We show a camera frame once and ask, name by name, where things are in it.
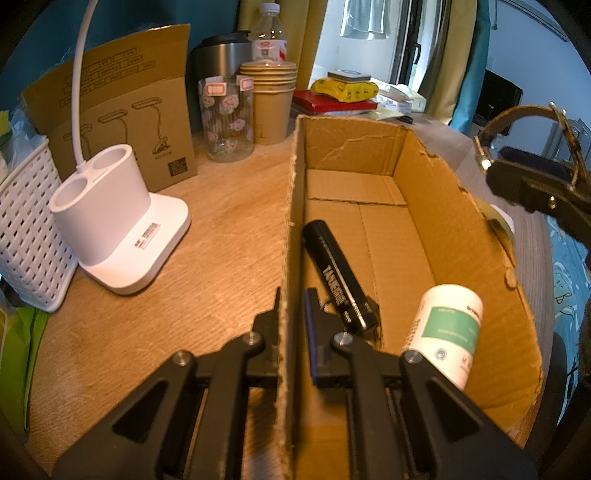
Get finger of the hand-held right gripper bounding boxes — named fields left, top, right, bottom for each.
left=487, top=159, right=591, bottom=243
left=499, top=147, right=579, bottom=184

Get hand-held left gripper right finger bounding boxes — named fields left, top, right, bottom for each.
left=305, top=288, right=539, bottom=480

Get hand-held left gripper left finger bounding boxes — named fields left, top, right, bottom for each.
left=53, top=286, right=283, bottom=480

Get black flashlight with lanyard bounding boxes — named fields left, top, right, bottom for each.
left=302, top=220, right=380, bottom=336

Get cardboard box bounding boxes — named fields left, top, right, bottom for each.
left=274, top=114, right=546, bottom=480

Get white pill bottle green label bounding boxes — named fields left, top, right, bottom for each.
left=399, top=285, right=484, bottom=391

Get black television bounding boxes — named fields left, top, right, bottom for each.
left=475, top=69, right=525, bottom=136

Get blue dinosaur print blanket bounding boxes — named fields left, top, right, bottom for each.
left=546, top=216, right=591, bottom=418

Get teal curtain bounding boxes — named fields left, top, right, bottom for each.
left=449, top=0, right=491, bottom=136

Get white plastic bags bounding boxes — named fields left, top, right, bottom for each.
left=375, top=82, right=429, bottom=114

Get green plastic packet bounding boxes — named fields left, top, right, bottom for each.
left=0, top=305, right=49, bottom=435

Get white desk lamp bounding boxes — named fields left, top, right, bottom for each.
left=48, top=0, right=192, bottom=296

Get yellow wipes packet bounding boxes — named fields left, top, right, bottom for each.
left=310, top=78, right=380, bottom=103

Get small white and black device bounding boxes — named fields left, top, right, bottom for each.
left=328, top=69, right=371, bottom=85

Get hanging grey garment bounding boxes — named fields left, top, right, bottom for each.
left=344, top=0, right=391, bottom=42

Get red flat package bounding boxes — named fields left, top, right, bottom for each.
left=291, top=90, right=380, bottom=115

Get glass jar with floral print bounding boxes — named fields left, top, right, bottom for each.
left=198, top=74, right=256, bottom=163

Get white woven plastic basket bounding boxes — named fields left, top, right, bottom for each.
left=0, top=136, right=79, bottom=313

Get stack of brown paper cups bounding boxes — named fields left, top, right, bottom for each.
left=239, top=60, right=298, bottom=147

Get clear water bottle red label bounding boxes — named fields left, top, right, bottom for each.
left=250, top=2, right=290, bottom=64

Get steel thermos cup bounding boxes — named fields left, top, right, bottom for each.
left=191, top=31, right=253, bottom=136

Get brown lamp packaging box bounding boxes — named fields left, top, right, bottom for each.
left=21, top=23, right=199, bottom=195

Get dark blue curtain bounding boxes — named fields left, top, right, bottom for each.
left=0, top=0, right=93, bottom=112

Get black sliding door frame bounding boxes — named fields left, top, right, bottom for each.
left=392, top=0, right=428, bottom=89

